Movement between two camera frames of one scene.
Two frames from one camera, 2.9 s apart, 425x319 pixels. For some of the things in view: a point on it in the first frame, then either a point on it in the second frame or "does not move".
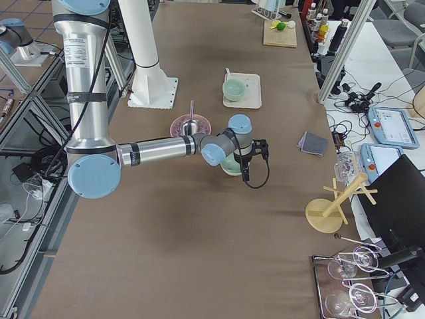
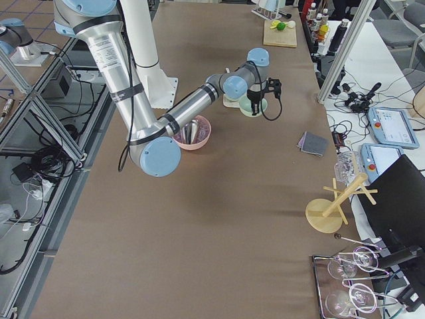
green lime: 281,26 does not move
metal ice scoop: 190,127 does not move
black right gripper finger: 246,175 to 255,106
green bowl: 231,166 to 246,106
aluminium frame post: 342,58 does not move
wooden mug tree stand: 325,215 does not move
